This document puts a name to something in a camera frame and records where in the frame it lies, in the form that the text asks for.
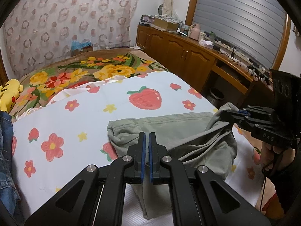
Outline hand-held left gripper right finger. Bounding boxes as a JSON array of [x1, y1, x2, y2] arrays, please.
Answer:
[[149, 132, 271, 226]]

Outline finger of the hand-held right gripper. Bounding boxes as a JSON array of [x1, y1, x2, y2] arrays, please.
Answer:
[[222, 107, 278, 124], [232, 119, 258, 133]]

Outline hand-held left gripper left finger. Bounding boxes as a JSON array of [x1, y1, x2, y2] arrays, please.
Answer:
[[25, 132, 147, 226]]

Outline grey-green pants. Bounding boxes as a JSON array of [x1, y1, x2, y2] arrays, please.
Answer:
[[107, 102, 238, 220]]

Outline person's right forearm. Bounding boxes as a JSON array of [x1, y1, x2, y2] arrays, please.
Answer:
[[269, 149, 301, 219]]

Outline person's right hand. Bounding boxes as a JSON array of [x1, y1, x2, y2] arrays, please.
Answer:
[[261, 142, 294, 171]]

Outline dark trash bin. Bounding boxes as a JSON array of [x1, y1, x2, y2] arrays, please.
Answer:
[[208, 87, 225, 107]]

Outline strawberry print bed sheet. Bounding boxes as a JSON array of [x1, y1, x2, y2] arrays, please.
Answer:
[[12, 71, 278, 226]]

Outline white power strip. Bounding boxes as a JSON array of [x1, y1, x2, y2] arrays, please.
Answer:
[[215, 38, 250, 57]]

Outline grey window blind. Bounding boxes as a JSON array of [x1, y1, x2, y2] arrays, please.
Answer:
[[192, 0, 288, 69]]

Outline long wooden cabinet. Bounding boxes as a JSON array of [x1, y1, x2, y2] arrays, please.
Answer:
[[136, 25, 275, 104]]

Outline pink thermos jug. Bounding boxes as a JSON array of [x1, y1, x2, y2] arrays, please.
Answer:
[[189, 24, 201, 40]]

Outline floral brown blanket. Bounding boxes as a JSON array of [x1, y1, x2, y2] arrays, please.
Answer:
[[12, 52, 170, 120]]

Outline small cardboard box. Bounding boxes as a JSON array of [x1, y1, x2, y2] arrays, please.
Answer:
[[71, 45, 94, 57]]

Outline blue plastic bag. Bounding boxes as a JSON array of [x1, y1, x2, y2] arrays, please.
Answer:
[[71, 40, 93, 50]]

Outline cardboard box with clutter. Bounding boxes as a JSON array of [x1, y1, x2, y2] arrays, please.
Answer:
[[154, 16, 179, 31]]

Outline blue denim clothes pile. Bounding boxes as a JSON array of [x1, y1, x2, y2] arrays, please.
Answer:
[[0, 110, 24, 217]]

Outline dark storage case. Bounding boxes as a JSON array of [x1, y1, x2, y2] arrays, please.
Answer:
[[139, 15, 156, 27]]

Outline yellow plush toy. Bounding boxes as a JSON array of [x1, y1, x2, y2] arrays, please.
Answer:
[[0, 79, 24, 112]]

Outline circle pattern sheer curtain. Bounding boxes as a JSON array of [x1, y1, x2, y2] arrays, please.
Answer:
[[0, 0, 139, 80]]

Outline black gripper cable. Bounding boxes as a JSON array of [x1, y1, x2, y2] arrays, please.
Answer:
[[258, 153, 281, 211]]

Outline black charger cables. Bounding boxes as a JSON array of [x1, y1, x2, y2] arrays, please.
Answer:
[[223, 47, 241, 65]]

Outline wooden window frame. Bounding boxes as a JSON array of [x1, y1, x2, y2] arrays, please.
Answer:
[[185, 0, 292, 70]]

